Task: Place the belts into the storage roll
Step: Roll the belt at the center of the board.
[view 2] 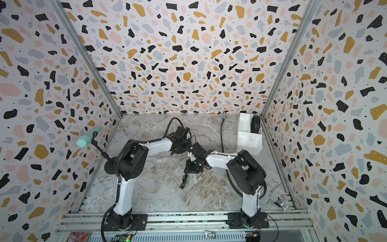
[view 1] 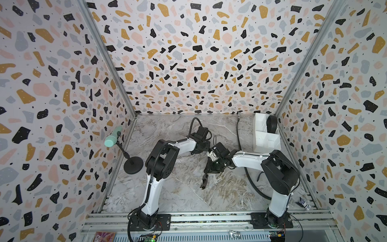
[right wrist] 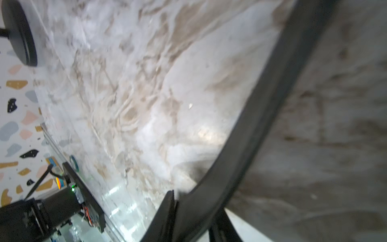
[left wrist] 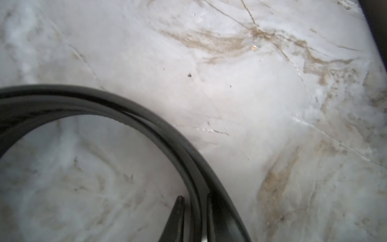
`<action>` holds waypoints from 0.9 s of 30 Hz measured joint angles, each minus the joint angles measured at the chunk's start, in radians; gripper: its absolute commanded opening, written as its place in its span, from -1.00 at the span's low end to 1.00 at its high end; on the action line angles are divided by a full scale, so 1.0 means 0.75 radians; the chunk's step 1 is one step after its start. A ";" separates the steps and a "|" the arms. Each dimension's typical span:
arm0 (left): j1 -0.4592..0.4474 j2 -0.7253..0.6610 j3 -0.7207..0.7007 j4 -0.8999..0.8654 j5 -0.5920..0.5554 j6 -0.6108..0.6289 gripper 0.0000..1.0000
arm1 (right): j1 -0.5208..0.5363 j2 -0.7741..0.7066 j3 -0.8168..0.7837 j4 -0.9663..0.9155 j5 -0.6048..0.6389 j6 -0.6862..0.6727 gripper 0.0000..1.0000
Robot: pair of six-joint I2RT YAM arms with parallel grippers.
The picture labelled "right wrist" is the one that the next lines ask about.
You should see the green microphone on black stand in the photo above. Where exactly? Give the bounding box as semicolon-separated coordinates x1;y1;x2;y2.
1;0;38;67

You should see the black belt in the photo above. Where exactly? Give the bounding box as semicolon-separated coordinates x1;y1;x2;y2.
172;1;337;242

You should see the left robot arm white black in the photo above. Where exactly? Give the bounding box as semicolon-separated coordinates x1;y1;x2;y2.
1;187;82;242

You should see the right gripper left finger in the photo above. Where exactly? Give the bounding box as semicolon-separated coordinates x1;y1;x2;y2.
141;190;176;242

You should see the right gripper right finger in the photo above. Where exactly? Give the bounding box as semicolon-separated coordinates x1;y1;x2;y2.
209;210;242;242

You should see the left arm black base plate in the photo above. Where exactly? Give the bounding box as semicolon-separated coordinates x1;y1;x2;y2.
62;162;106;233

